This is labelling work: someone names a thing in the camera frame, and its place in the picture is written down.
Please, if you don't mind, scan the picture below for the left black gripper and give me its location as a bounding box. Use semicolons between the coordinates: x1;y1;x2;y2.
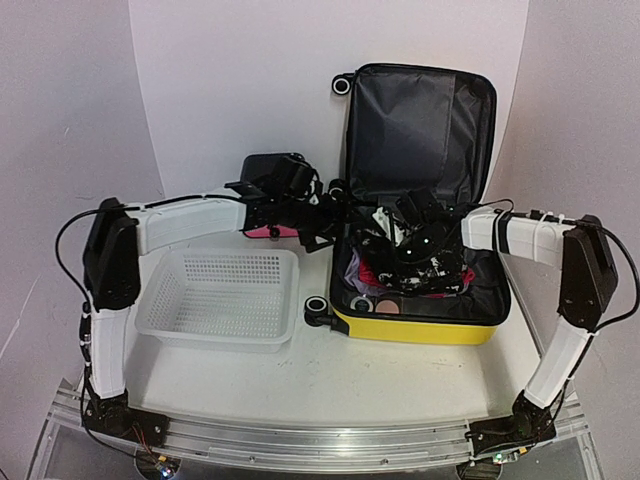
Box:
280;192;365;255

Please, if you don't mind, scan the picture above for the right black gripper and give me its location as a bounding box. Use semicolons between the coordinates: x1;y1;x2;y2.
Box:
381;228;447;280

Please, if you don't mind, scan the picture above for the black white patterned garment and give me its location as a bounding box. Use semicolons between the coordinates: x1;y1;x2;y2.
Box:
351;226;470;290

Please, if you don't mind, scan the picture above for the red t-shirt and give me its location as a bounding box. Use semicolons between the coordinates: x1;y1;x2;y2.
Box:
360;260;476;298

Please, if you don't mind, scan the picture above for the yellow Pikachu hard-shell suitcase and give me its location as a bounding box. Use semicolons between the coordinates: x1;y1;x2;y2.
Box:
304;63;511;345

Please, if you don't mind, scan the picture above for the purple garment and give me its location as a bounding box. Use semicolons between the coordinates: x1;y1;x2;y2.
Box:
344;250;366;293

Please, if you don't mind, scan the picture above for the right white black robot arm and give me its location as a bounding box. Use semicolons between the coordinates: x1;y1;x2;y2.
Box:
391;205;628;458

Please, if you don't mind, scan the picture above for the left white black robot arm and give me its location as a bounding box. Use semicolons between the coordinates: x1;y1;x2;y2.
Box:
79;192;342;447

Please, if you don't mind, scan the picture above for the black pink drawer organizer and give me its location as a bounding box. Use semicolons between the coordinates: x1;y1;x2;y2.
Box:
240;153;315;240

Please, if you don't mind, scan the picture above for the pink powder makeup compact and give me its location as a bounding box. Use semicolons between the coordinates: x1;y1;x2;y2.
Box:
375;298;401;315

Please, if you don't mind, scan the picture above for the white perforated plastic basket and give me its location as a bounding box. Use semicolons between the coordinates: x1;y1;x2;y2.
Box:
135;248;299;353

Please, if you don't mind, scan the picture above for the small green circuit board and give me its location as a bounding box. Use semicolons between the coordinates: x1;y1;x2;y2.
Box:
139;460;179;480

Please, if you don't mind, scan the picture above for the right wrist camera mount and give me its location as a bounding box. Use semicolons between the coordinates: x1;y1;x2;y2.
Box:
371;189;448;247

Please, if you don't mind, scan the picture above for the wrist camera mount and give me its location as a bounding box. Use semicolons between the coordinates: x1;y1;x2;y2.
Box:
224;153;323;203
371;189;448;247

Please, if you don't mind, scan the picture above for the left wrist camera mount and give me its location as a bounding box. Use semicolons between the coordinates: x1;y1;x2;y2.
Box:
224;153;323;203

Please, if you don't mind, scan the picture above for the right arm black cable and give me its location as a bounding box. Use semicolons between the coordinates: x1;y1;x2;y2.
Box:
589;222;640;334

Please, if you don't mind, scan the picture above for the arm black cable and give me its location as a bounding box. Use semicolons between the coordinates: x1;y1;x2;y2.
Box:
54;209;101;306
589;222;640;334

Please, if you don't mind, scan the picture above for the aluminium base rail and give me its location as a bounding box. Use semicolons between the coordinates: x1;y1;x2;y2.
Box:
47;379;596;469

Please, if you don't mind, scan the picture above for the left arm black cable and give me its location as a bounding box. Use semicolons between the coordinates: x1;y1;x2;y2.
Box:
54;209;101;306

